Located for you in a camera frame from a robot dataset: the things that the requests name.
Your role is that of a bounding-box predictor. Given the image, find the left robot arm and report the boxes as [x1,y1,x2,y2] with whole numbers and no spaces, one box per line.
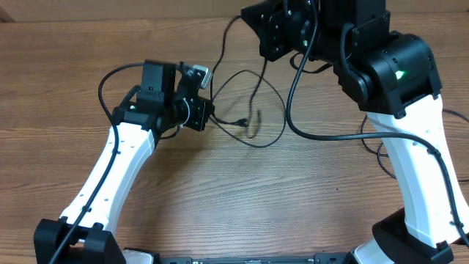
[34,60,214,263]

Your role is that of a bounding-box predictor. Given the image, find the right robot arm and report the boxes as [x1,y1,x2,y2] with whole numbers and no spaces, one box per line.
[240,0,468,263]

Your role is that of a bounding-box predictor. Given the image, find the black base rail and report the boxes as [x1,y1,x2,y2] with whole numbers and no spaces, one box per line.
[155,252,355,264]

